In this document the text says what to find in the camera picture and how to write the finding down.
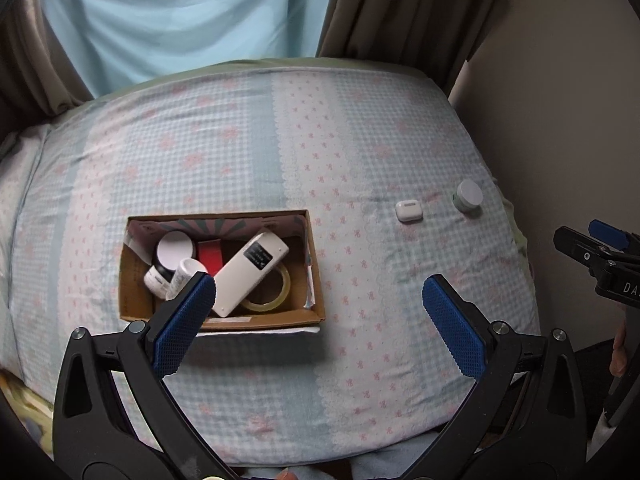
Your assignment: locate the white earbuds case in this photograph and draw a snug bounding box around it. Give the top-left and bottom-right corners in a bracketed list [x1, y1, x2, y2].
[395, 200, 425, 223]

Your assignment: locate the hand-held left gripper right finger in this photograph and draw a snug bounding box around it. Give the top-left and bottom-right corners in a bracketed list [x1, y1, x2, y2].
[422, 273, 589, 464]

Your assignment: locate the checked floral bed sheet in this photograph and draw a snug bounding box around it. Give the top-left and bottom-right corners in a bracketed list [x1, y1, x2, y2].
[0, 62, 544, 479]

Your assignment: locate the light blue hanging cloth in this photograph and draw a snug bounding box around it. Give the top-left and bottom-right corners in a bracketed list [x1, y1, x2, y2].
[40, 0, 341, 99]

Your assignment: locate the dark clothing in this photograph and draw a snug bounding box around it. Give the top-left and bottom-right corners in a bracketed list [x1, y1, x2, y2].
[570, 337, 640, 441]

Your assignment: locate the cardboard box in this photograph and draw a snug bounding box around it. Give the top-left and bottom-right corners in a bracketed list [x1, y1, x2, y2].
[118, 209, 327, 336]

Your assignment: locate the person's right hand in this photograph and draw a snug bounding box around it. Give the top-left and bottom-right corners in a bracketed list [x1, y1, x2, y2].
[612, 319, 632, 376]

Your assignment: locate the clear tape roll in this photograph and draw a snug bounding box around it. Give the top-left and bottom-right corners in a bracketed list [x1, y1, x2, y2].
[242, 260, 293, 312]

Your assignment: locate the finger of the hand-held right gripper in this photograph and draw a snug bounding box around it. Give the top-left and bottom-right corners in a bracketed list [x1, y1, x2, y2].
[553, 227, 613, 277]
[588, 219, 629, 249]

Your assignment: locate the large green jar white lid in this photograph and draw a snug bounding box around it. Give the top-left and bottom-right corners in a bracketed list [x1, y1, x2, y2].
[155, 231, 197, 274]

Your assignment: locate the brown curtain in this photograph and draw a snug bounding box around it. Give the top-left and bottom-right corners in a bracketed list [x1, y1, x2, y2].
[0, 0, 97, 134]
[315, 0, 516, 104]

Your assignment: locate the stack of folded cloths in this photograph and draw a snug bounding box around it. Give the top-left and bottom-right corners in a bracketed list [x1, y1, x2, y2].
[0, 374, 57, 463]

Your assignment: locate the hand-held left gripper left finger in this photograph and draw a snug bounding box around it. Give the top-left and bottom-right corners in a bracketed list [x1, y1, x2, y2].
[52, 271, 217, 466]

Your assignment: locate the small red box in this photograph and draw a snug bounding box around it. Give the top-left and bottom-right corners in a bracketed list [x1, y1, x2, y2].
[197, 240, 226, 277]

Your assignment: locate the white plastic bottle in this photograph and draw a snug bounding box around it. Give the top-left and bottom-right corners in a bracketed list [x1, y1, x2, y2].
[166, 258, 209, 301]

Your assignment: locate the white remote control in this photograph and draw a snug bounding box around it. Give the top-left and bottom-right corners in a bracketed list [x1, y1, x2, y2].
[212, 232, 291, 319]

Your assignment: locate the pale green jar white lid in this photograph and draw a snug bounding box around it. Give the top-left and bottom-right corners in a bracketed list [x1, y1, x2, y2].
[452, 180, 485, 213]

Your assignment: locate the pale green under sheet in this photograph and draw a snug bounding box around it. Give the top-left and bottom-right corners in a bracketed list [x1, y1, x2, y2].
[97, 56, 530, 261]

